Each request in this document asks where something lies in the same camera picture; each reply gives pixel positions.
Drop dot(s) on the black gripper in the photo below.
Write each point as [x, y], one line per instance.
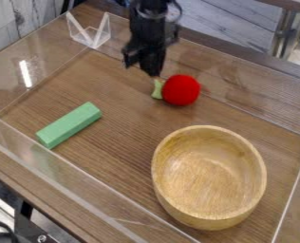
[145, 49]

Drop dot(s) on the red plush strawberry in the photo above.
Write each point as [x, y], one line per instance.
[178, 90]

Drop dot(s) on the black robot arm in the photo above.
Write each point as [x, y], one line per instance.
[154, 13]

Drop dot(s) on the green rectangular block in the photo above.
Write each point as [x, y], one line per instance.
[66, 126]

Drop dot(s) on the wooden bowl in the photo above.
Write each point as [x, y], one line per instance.
[209, 177]

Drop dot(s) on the black table leg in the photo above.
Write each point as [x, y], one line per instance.
[27, 231]

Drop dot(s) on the clear acrylic corner bracket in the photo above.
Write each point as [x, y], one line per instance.
[91, 37]

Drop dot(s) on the clear acrylic tray wall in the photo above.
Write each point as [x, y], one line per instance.
[83, 204]

